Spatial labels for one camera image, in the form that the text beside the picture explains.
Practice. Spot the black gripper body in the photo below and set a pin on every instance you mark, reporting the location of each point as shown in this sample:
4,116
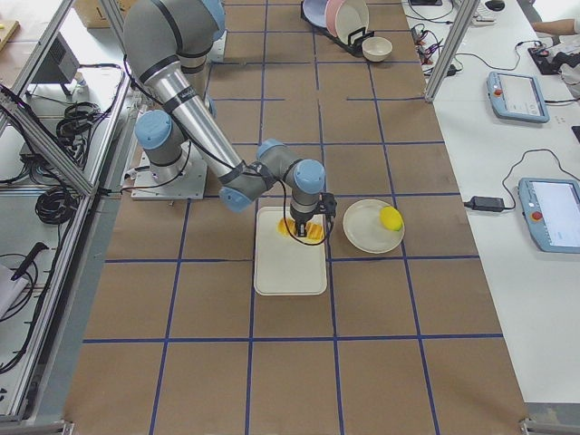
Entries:
300,223

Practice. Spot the striped bread roll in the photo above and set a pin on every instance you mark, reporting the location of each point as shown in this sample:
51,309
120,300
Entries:
285,225

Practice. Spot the blue plate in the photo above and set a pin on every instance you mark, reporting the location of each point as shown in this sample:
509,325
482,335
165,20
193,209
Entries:
314,12

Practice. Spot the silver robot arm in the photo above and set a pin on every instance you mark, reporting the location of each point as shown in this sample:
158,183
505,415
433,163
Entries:
166,43

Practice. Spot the cream plate with lemon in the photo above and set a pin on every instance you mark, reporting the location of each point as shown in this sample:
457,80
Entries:
362,226

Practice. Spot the cream plate in rack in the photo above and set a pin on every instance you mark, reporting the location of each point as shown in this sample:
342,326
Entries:
352,15

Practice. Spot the pink plate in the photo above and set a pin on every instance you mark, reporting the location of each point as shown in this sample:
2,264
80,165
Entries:
330,12

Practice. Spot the white rectangular tray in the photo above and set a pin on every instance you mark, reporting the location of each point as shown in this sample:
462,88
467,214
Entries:
282,265

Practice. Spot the yellow lemon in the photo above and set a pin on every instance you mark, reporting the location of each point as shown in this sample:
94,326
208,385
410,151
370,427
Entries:
391,218

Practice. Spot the black dish rack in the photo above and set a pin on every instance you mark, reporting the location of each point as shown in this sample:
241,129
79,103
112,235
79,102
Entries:
354,42

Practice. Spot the cream bowl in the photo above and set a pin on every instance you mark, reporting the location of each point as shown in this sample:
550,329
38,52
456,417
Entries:
376,49

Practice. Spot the black power adapter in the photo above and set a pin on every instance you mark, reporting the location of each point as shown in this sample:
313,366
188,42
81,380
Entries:
491,204

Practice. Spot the far teach pendant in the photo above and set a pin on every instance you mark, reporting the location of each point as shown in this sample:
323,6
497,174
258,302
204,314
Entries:
516,97

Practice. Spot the teach pendant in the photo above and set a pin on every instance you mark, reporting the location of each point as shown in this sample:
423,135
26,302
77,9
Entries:
550,208
516,97

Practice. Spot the near teach pendant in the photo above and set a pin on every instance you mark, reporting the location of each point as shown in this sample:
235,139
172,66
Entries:
550,208

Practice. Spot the cardboard box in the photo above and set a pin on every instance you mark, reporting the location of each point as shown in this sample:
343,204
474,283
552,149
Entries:
92,14

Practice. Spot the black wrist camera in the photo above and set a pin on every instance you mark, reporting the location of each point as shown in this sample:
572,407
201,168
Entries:
327,205

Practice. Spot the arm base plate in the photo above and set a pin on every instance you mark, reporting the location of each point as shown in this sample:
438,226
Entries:
185,179

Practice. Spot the aluminium frame post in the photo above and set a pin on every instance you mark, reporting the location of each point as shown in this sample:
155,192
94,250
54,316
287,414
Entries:
450,47

